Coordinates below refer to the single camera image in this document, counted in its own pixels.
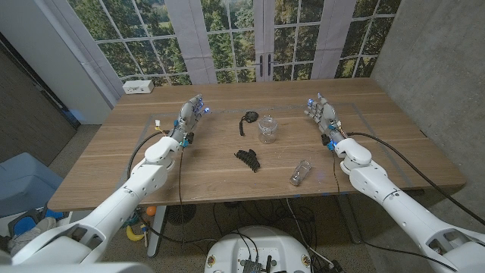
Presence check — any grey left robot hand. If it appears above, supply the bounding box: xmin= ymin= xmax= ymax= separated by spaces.
xmin=169 ymin=93 xmax=211 ymax=143

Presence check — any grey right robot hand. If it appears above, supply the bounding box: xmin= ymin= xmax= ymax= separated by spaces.
xmin=303 ymin=93 xmax=346 ymax=145

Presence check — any clear hinged glass jar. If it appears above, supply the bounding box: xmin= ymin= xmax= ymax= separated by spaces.
xmin=258 ymin=116 xmax=279 ymax=145

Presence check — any clear glass salt shaker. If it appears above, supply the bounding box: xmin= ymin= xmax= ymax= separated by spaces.
xmin=289 ymin=159 xmax=312 ymax=187

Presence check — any white power strip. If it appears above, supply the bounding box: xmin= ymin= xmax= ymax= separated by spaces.
xmin=122 ymin=79 xmax=155 ymax=95

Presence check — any black hair claw clip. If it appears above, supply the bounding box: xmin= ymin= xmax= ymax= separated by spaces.
xmin=233 ymin=149 xmax=261 ymax=174

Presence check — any printed window backdrop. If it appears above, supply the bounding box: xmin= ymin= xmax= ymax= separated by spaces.
xmin=67 ymin=0 xmax=402 ymax=86

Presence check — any black round disc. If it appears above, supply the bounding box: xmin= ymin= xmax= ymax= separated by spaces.
xmin=166 ymin=204 xmax=197 ymax=226

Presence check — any grey table leg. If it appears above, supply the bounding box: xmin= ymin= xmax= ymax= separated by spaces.
xmin=336 ymin=195 xmax=363 ymax=244

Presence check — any teal toy basket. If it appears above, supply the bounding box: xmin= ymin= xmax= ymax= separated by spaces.
xmin=123 ymin=212 xmax=142 ymax=230

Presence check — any white table leg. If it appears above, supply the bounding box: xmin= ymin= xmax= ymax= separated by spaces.
xmin=146 ymin=206 xmax=167 ymax=259

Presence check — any yellow toy banana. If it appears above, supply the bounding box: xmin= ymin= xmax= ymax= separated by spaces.
xmin=125 ymin=225 xmax=145 ymax=243

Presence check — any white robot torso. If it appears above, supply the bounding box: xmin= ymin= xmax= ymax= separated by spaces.
xmin=204 ymin=225 xmax=314 ymax=273

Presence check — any blue plastic bin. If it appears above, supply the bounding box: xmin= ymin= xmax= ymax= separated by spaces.
xmin=0 ymin=152 xmax=64 ymax=219

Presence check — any blue and black bag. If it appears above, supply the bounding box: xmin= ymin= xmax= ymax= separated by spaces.
xmin=7 ymin=208 xmax=65 ymax=238

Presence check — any white sneaker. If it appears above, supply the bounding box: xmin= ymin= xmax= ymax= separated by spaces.
xmin=7 ymin=218 xmax=58 ymax=255

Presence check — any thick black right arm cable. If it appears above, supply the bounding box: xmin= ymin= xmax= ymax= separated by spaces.
xmin=346 ymin=131 xmax=485 ymax=227

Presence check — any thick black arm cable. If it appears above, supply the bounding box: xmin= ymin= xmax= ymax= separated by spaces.
xmin=346 ymin=131 xmax=485 ymax=227
xmin=127 ymin=130 xmax=170 ymax=179

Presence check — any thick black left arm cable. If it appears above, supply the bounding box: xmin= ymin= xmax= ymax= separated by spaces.
xmin=127 ymin=130 xmax=170 ymax=179

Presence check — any black round cap with cord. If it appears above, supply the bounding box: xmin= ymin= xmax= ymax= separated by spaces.
xmin=238 ymin=110 xmax=260 ymax=137

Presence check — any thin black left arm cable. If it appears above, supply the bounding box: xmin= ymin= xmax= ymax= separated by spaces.
xmin=177 ymin=146 xmax=186 ymax=243

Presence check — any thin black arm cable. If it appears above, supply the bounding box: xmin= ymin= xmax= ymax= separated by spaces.
xmin=331 ymin=150 xmax=459 ymax=273
xmin=177 ymin=146 xmax=186 ymax=243

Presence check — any white floor cable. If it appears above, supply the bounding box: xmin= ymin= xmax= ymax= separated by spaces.
xmin=284 ymin=197 xmax=336 ymax=268

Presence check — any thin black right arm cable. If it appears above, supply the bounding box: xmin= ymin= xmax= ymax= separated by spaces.
xmin=331 ymin=150 xmax=459 ymax=273

